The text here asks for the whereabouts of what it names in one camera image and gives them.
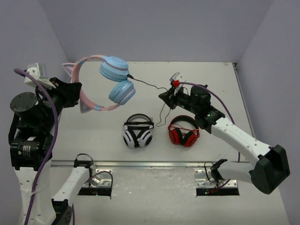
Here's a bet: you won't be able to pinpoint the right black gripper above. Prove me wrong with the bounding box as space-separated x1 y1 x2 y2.
159 84 200 115

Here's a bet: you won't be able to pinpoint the thin black headphone cable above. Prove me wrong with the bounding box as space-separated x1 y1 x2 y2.
127 74 188 128

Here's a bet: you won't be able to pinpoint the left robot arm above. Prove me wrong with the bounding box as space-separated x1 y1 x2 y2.
8 78 92 225

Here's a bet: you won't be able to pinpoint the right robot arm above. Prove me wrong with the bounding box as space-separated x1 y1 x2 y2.
158 82 290 195

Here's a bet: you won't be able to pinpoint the red black headphones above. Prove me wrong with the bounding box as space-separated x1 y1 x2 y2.
168 115 200 147

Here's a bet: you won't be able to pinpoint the white black headphones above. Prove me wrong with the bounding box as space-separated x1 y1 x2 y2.
123 113 154 149

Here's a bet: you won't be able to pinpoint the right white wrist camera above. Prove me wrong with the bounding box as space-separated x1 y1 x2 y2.
170 72 186 96

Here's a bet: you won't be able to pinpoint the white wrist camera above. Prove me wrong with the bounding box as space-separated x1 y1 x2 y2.
170 72 186 96
25 62 56 89

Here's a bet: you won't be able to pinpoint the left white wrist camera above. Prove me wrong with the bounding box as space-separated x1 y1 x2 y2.
25 62 56 89

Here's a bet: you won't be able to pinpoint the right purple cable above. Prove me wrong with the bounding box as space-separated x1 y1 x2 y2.
179 81 241 188

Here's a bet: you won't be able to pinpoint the aluminium table edge rail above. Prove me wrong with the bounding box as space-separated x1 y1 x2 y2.
50 160 241 168

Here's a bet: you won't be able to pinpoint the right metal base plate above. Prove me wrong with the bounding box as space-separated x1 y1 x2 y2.
194 167 238 188

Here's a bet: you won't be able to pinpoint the metal base plate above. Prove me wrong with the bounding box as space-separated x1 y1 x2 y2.
194 167 238 188
82 169 113 189

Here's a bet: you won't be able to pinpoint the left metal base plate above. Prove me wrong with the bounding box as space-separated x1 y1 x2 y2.
82 169 113 189

